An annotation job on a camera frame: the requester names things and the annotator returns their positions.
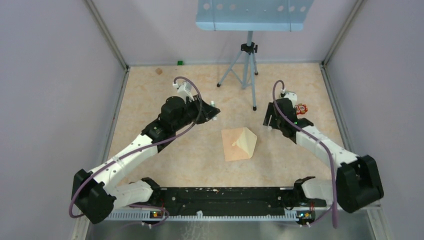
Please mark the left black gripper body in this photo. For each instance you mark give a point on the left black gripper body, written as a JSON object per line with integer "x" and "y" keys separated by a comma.
{"x": 186, "y": 119}

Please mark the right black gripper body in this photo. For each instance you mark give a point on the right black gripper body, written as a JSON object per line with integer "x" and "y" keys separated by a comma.
{"x": 279, "y": 123}

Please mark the peach envelope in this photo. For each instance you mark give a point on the peach envelope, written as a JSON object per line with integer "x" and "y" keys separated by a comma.
{"x": 229, "y": 137}

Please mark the green white glue stick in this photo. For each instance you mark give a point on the green white glue stick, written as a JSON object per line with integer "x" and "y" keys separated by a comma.
{"x": 215, "y": 111}

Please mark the cream paper letter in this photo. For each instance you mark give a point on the cream paper letter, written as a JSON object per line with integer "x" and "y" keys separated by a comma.
{"x": 246, "y": 142}

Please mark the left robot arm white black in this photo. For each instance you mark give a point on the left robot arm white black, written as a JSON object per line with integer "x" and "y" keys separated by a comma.
{"x": 95, "y": 192}

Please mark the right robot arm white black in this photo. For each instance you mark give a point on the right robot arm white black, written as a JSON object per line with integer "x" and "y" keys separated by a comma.
{"x": 357, "y": 182}

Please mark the red toy block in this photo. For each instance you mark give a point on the red toy block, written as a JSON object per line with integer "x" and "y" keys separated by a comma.
{"x": 301, "y": 109}

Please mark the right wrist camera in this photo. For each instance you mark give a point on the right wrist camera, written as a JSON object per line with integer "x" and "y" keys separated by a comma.
{"x": 292, "y": 96}

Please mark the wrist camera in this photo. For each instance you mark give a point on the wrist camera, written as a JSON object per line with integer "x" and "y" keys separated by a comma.
{"x": 292, "y": 96}
{"x": 184, "y": 91}

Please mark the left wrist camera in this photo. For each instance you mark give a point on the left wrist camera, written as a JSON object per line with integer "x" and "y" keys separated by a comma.
{"x": 184, "y": 91}

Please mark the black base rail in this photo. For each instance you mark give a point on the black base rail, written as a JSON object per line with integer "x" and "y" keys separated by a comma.
{"x": 230, "y": 201}

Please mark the white cable duct strip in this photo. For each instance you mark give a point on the white cable duct strip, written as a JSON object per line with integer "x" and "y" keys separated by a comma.
{"x": 148, "y": 215}

